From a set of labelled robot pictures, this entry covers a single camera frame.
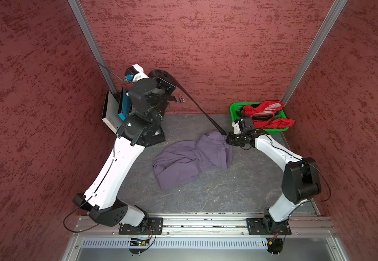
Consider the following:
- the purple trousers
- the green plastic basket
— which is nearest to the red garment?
the green plastic basket

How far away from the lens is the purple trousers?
2.92ft

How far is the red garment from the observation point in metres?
1.05

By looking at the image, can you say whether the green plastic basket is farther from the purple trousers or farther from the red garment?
the purple trousers

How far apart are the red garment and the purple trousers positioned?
0.33 metres
